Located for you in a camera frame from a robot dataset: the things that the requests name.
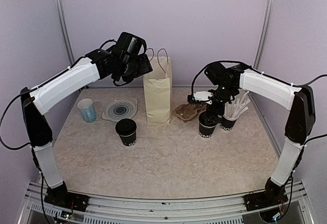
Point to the blue translucent cup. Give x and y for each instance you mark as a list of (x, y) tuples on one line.
[(87, 110)]

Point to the aluminium frame post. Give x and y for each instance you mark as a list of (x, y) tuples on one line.
[(264, 33), (64, 31)]

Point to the white wrapped straws bundle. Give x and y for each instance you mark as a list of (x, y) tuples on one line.
[(237, 107)]

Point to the aluminium front frame rail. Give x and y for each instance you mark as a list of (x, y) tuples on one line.
[(107, 209)]

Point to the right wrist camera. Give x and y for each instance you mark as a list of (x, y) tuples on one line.
[(200, 96)]

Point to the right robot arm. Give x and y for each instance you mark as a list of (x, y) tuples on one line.
[(297, 99)]

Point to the brown cardboard cup carrier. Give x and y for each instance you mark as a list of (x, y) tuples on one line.
[(187, 112)]

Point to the black plastic cup lid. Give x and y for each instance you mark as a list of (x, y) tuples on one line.
[(126, 127)]

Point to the left aluminium frame post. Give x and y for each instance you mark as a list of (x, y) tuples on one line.
[(64, 31)]

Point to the black paper coffee cup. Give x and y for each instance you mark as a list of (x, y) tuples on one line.
[(128, 140)]

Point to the black cup holding straws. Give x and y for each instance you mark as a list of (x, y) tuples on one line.
[(227, 123)]

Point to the cream paper takeout bag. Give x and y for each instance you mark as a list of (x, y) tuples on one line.
[(158, 89)]

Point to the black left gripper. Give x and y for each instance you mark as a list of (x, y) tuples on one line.
[(145, 66)]

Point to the right aluminium frame post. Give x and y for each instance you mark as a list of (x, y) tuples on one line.
[(264, 33)]

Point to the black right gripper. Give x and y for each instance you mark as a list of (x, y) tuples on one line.
[(219, 110)]

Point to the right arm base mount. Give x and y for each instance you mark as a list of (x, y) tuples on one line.
[(259, 200)]

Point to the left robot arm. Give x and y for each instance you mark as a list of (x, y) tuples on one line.
[(124, 61)]

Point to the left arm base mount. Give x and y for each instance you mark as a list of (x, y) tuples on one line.
[(68, 200)]

